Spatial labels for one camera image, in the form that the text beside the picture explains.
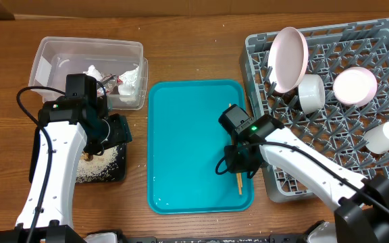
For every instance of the large pink plate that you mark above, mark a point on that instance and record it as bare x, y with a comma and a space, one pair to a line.
288, 57

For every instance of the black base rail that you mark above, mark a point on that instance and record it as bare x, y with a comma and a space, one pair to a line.
198, 238

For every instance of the red foil wrapper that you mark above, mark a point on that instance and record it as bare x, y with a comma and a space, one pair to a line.
109, 82

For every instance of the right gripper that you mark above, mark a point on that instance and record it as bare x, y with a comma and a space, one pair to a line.
235, 164

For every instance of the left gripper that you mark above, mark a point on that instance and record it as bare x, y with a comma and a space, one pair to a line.
121, 132

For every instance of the grey dish rack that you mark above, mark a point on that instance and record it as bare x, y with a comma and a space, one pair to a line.
335, 130

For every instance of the small white cup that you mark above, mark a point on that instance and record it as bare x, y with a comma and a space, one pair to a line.
378, 139

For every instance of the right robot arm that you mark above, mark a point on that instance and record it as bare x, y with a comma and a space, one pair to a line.
360, 205

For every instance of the black tray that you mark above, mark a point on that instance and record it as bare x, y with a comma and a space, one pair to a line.
113, 175

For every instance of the brown food scrap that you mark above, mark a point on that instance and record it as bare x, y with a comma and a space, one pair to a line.
86, 157

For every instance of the grey bowl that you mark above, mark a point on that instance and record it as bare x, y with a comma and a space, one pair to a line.
311, 93

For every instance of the white napkin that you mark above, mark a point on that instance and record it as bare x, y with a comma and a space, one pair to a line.
127, 83

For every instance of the clear plastic bin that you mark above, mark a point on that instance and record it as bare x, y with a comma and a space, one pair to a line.
57, 57

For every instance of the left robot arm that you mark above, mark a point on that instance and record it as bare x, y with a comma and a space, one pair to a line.
66, 129

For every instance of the white rice pile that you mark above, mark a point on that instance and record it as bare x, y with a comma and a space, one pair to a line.
100, 165

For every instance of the teal plastic tray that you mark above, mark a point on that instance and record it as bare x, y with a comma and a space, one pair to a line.
185, 143

